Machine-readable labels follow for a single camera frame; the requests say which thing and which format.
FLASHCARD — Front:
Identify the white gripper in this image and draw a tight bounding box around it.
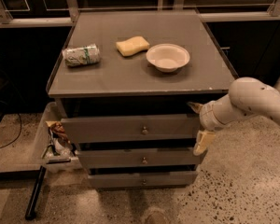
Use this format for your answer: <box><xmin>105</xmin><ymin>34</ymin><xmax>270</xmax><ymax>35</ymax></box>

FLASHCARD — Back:
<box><xmin>187</xmin><ymin>101</ymin><xmax>226</xmax><ymax>156</ymax></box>

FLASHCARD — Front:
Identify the clear plastic bin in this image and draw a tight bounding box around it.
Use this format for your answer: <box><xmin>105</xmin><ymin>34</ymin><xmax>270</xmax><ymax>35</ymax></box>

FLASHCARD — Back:
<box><xmin>30</xmin><ymin>102</ymin><xmax>82</xmax><ymax>173</ymax></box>

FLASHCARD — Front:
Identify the black metal leg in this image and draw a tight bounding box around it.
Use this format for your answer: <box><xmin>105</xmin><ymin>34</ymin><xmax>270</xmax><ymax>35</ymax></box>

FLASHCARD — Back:
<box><xmin>25</xmin><ymin>166</ymin><xmax>47</xmax><ymax>220</ymax></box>

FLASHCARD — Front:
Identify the grey middle drawer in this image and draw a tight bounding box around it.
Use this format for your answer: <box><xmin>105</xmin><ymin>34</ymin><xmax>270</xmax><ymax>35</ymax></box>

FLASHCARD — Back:
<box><xmin>77</xmin><ymin>147</ymin><xmax>204</xmax><ymax>169</ymax></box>

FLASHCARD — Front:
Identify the metal railing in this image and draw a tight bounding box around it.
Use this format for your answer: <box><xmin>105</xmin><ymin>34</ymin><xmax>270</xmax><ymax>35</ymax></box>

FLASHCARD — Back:
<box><xmin>0</xmin><ymin>0</ymin><xmax>280</xmax><ymax>27</ymax></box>

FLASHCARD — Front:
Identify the grey bottom drawer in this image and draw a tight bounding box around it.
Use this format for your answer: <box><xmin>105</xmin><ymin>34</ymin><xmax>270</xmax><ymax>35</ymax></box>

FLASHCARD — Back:
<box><xmin>88</xmin><ymin>171</ymin><xmax>198</xmax><ymax>189</ymax></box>

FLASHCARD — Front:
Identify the white paper bowl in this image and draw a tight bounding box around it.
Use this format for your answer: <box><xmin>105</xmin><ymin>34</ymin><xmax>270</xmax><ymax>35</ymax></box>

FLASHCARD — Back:
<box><xmin>146</xmin><ymin>44</ymin><xmax>190</xmax><ymax>73</ymax></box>

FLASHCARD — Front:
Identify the brown snack wrapper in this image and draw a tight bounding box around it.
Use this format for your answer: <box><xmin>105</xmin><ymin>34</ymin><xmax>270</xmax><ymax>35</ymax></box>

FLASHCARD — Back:
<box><xmin>46</xmin><ymin>121</ymin><xmax>69</xmax><ymax>142</ymax></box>

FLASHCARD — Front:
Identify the grey top drawer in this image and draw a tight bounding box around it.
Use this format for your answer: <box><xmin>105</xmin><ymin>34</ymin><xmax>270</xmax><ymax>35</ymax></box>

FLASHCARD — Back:
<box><xmin>62</xmin><ymin>114</ymin><xmax>200</xmax><ymax>144</ymax></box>

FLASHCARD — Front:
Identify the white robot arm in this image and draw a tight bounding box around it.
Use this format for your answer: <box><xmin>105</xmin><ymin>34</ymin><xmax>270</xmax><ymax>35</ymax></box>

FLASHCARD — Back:
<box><xmin>188</xmin><ymin>77</ymin><xmax>280</xmax><ymax>156</ymax></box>

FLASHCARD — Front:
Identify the grey drawer cabinet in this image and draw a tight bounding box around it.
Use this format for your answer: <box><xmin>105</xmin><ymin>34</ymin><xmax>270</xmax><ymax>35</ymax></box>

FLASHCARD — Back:
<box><xmin>47</xmin><ymin>10</ymin><xmax>237</xmax><ymax>176</ymax></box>

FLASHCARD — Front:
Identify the grey drawer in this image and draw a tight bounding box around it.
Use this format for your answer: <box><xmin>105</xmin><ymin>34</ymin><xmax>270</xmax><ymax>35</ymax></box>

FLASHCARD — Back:
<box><xmin>62</xmin><ymin>114</ymin><xmax>200</xmax><ymax>144</ymax></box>
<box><xmin>88</xmin><ymin>171</ymin><xmax>198</xmax><ymax>189</ymax></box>
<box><xmin>77</xmin><ymin>147</ymin><xmax>204</xmax><ymax>169</ymax></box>

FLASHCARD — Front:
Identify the crushed green white can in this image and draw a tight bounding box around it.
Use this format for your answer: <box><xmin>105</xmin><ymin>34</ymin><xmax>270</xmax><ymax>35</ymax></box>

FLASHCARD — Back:
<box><xmin>63</xmin><ymin>44</ymin><xmax>101</xmax><ymax>67</ymax></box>

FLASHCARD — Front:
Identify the yellow sponge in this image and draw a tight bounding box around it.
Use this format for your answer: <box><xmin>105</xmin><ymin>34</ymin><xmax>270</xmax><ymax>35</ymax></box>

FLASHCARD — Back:
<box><xmin>116</xmin><ymin>36</ymin><xmax>150</xmax><ymax>57</ymax></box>

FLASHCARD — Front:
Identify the black cable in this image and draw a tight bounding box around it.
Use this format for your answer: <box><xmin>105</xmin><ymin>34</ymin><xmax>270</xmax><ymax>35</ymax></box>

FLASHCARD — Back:
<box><xmin>0</xmin><ymin>110</ymin><xmax>23</xmax><ymax>152</ymax></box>

